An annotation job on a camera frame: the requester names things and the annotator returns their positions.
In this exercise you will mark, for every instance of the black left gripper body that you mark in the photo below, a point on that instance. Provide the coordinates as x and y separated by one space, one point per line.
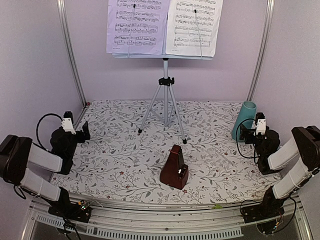
82 137

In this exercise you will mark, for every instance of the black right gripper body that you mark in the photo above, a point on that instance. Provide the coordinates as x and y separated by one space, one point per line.
250 132

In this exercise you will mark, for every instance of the brown wooden metronome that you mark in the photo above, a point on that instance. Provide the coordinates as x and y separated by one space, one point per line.
175 172

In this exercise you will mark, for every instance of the white sheet music page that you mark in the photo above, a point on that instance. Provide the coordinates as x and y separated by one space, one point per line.
192 27

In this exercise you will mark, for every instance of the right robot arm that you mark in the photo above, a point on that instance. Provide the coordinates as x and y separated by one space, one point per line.
272 158

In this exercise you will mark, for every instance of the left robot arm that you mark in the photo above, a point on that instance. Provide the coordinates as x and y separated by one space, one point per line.
17 152

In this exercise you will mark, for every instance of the teal cup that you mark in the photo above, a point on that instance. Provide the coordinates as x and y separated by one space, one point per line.
247 112

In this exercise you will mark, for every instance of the floral patterned table mat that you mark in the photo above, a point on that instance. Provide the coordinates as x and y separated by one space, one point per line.
118 163

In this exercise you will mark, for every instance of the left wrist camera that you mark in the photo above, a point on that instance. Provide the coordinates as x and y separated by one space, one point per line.
67 123

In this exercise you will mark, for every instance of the aluminium base frame rail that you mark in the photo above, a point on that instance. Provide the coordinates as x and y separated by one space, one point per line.
124 220

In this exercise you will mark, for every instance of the left aluminium frame post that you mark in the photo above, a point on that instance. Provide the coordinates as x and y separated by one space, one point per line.
61 7

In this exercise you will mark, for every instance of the aluminium frame post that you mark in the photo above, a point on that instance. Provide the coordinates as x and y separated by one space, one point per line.
61 7
270 4

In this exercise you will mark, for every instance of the right aluminium frame post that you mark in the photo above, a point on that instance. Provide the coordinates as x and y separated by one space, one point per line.
270 4

